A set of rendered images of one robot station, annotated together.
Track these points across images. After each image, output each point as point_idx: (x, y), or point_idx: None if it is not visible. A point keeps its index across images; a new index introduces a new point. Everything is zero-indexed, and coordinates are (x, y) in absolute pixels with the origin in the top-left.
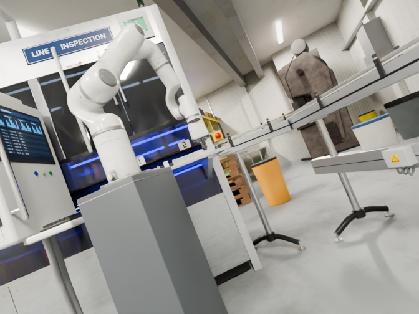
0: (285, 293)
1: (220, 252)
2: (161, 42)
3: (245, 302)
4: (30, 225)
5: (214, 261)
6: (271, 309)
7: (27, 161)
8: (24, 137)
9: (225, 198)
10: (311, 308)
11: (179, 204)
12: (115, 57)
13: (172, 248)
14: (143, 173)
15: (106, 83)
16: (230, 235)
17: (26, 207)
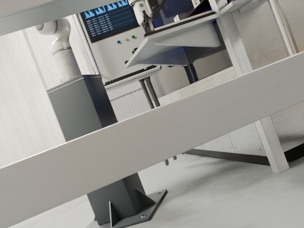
0: (214, 203)
1: (241, 132)
2: None
3: (213, 189)
4: (112, 79)
5: (239, 139)
6: (193, 204)
7: (111, 35)
8: (109, 16)
9: (235, 74)
10: (181, 222)
11: (84, 102)
12: None
13: (70, 129)
14: (54, 87)
15: (38, 30)
16: None
17: (109, 68)
